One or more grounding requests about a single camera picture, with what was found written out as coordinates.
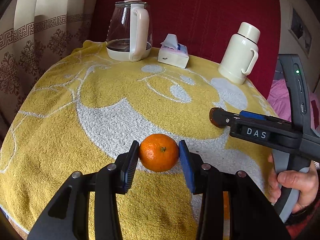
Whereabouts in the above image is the orange mandarin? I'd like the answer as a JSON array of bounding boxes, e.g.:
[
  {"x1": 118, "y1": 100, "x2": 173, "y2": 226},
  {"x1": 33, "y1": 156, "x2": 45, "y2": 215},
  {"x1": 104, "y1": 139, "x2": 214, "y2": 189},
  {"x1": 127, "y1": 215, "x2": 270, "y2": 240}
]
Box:
[{"x1": 139, "y1": 133, "x2": 179, "y2": 172}]

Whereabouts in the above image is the dark brown passion fruit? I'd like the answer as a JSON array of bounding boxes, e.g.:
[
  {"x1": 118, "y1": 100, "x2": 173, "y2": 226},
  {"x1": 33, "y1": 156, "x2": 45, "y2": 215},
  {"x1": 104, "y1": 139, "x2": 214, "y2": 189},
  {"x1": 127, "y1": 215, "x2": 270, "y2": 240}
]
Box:
[{"x1": 209, "y1": 107, "x2": 220, "y2": 128}]

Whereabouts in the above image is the cream thermos flask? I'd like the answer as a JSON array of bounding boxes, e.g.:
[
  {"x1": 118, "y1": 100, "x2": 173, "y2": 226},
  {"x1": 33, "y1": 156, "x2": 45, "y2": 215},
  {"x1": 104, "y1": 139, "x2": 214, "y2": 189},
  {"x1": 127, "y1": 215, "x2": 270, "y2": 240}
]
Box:
[{"x1": 218, "y1": 22, "x2": 260, "y2": 85}]

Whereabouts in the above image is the patterned beige curtain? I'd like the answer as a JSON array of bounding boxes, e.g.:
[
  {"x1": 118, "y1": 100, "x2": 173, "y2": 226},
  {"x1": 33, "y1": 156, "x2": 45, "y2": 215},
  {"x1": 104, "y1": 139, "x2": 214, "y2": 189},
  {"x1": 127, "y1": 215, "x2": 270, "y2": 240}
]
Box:
[{"x1": 1, "y1": 0, "x2": 97, "y2": 140}]

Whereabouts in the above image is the framed wall picture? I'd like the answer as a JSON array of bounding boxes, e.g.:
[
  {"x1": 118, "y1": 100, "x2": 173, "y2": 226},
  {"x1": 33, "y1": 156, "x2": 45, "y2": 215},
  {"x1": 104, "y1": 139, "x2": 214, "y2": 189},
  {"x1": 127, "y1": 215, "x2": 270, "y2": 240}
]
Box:
[{"x1": 289, "y1": 8, "x2": 312, "y2": 57}]

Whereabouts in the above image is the person's right hand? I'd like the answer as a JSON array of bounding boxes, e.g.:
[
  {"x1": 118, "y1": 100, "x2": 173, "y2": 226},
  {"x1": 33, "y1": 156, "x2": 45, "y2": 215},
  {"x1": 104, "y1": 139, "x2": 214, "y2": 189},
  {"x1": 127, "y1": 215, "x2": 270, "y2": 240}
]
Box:
[{"x1": 268, "y1": 161, "x2": 319, "y2": 213}]

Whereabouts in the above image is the glass kettle pink handle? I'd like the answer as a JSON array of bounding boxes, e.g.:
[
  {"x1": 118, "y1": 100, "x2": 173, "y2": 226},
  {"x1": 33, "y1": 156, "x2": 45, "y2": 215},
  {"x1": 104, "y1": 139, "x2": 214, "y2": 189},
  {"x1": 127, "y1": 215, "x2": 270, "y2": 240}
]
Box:
[{"x1": 106, "y1": 0, "x2": 152, "y2": 62}]

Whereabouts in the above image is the tissue pack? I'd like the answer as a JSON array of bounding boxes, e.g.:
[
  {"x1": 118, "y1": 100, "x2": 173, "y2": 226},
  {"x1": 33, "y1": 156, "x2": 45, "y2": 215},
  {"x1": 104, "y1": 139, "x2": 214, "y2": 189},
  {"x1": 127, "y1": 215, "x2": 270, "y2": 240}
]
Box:
[{"x1": 158, "y1": 34, "x2": 189, "y2": 69}]

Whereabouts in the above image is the pink dotted duvet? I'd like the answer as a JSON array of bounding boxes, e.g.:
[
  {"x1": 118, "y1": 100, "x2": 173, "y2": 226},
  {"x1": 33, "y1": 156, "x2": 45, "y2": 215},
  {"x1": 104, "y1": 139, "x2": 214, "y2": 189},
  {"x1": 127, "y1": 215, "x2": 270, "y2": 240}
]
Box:
[{"x1": 267, "y1": 79, "x2": 319, "y2": 132}]

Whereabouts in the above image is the red quilted headboard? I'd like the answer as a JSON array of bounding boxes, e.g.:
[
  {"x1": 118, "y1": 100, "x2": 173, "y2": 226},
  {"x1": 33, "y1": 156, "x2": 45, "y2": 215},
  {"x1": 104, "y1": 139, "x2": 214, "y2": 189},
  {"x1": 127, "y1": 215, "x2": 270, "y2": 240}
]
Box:
[{"x1": 89, "y1": 0, "x2": 281, "y2": 96}]

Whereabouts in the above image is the yellow cartoon towel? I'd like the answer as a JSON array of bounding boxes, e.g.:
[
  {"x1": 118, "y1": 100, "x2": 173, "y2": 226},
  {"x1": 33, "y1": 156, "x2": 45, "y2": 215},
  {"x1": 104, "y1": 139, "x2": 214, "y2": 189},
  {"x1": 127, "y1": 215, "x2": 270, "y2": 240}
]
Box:
[{"x1": 1, "y1": 41, "x2": 274, "y2": 232}]

